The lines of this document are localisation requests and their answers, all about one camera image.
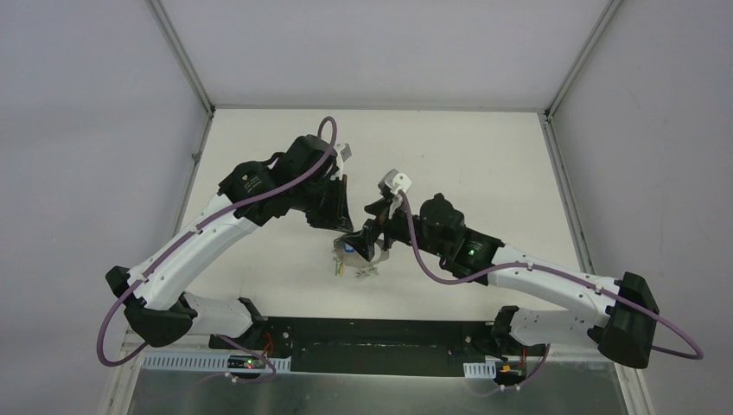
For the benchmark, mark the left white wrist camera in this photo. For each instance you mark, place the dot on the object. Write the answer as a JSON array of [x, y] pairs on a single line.
[[342, 153]]

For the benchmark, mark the right controller board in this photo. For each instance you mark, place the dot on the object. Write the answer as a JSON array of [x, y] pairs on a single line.
[[511, 372]]

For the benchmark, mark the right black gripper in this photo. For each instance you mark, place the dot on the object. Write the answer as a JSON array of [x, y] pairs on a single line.
[[363, 240]]

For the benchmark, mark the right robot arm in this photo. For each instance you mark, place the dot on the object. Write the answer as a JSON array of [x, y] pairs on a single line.
[[615, 316]]

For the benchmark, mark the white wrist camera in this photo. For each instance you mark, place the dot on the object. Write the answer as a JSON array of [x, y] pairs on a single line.
[[342, 153], [394, 186]]

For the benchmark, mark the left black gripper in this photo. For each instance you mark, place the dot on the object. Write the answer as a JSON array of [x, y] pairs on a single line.
[[334, 203]]

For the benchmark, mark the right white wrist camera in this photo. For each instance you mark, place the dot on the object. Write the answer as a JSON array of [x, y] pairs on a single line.
[[394, 186]]

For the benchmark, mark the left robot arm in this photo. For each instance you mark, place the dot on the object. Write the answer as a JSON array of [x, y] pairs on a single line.
[[157, 304]]

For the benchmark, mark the left controller board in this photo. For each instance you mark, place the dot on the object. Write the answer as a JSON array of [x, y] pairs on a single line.
[[245, 362]]

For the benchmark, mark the controller board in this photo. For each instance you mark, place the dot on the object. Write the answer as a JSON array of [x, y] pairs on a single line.
[[245, 362], [511, 372]]

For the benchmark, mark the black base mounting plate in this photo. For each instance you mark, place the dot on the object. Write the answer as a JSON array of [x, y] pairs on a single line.
[[381, 347]]

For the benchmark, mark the aluminium frame rail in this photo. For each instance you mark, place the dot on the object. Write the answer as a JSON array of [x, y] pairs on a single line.
[[191, 376]]

